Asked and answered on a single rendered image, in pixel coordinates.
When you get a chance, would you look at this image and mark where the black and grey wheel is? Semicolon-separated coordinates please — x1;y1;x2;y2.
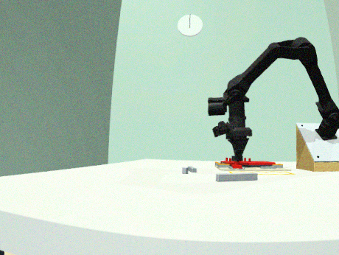
231;156;242;161

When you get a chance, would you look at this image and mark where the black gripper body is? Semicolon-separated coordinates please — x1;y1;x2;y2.
226;113;252;140

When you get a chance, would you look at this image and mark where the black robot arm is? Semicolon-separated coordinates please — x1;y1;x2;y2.
208;37;339;140

